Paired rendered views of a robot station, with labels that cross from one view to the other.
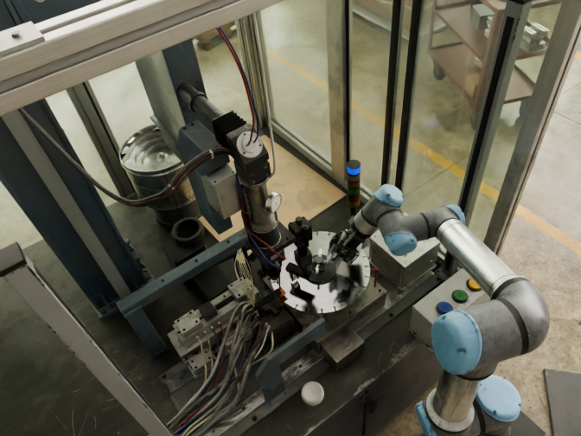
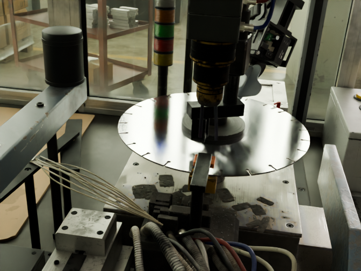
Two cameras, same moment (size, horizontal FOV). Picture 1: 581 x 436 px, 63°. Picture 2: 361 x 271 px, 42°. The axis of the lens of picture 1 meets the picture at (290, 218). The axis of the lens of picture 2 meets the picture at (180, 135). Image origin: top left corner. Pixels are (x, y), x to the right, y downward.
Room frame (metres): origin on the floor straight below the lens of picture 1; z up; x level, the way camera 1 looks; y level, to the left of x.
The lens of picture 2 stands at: (0.51, 0.55, 1.29)
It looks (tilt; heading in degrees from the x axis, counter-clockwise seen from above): 26 degrees down; 307
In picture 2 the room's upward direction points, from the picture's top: 3 degrees clockwise
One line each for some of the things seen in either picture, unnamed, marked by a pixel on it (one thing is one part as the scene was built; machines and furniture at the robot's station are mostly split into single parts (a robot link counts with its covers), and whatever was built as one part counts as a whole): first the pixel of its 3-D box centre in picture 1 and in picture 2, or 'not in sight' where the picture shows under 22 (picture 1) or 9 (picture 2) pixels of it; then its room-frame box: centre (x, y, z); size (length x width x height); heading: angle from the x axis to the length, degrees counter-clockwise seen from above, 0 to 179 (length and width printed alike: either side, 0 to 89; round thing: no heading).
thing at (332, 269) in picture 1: (319, 266); (213, 120); (0.92, -0.07, 0.96); 0.11 x 0.11 x 0.03
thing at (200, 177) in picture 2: (271, 302); (200, 187); (0.82, 0.10, 0.95); 0.10 x 0.03 x 0.07; 120
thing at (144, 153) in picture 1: (170, 179); not in sight; (1.50, 0.47, 0.93); 0.31 x 0.31 x 0.36
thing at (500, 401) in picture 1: (491, 404); not in sight; (0.43, -0.46, 0.91); 0.13 x 0.12 x 0.14; 99
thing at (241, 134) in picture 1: (226, 153); not in sight; (0.96, 0.14, 1.45); 0.35 x 0.07 x 0.28; 30
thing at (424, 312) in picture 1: (452, 305); (356, 138); (0.79, -0.49, 0.82); 0.28 x 0.11 x 0.15; 120
